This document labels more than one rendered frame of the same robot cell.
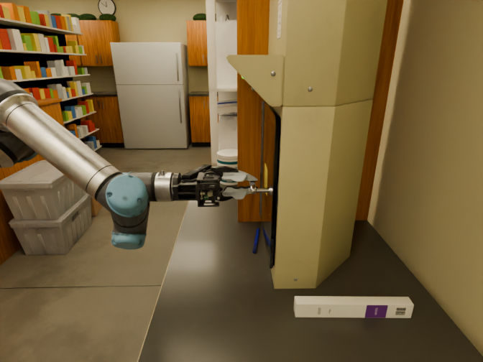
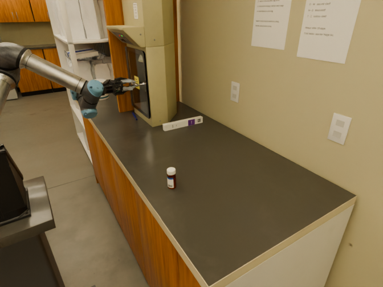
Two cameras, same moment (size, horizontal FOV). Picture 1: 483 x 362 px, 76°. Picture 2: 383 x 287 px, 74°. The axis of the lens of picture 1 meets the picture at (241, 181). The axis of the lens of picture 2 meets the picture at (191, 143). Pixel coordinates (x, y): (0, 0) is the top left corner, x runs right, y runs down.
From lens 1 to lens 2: 0.85 m
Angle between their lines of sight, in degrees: 28
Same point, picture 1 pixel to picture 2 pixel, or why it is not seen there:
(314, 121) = (157, 52)
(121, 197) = (96, 87)
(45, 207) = not seen: outside the picture
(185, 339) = (127, 144)
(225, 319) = (139, 138)
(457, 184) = (208, 72)
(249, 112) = (117, 53)
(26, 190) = not seen: outside the picture
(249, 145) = (119, 70)
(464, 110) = (205, 44)
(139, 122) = not seen: outside the picture
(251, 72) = (132, 34)
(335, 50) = (161, 24)
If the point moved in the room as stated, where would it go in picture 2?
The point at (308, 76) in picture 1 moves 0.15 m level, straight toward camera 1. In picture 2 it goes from (153, 35) to (159, 37)
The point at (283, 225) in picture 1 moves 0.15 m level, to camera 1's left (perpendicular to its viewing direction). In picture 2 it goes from (152, 97) to (127, 101)
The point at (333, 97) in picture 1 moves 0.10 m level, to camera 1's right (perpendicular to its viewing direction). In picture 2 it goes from (162, 42) to (178, 41)
